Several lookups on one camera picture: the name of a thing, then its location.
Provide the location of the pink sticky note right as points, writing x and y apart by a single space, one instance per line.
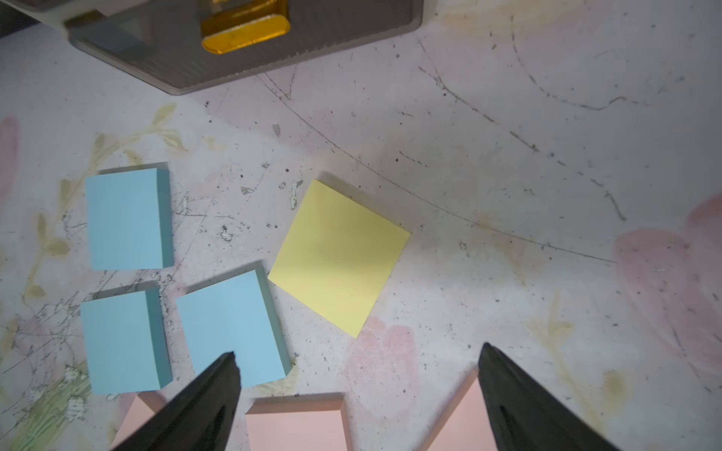
465 424

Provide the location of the bottom grey drawer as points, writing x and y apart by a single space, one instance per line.
184 46

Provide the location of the floral pink table mat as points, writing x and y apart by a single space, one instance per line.
557 163

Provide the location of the blue sticky note top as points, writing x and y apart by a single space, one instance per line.
130 220

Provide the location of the blue sticky note lower right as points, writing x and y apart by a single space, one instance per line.
235 313

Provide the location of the pink sticky note middle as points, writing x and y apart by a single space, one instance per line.
312 422

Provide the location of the blue sticky note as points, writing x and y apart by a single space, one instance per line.
235 313
130 220
124 340

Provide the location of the pink sticky note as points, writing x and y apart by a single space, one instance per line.
465 424
312 422
144 406

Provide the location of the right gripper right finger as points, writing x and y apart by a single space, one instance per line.
523 415

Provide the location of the yellow sticky note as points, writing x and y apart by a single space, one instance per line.
338 254

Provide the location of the blue sticky note lower left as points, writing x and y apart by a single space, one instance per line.
124 340

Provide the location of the pink sticky note left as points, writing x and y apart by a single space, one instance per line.
144 406

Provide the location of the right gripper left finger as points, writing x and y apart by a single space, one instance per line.
198 418

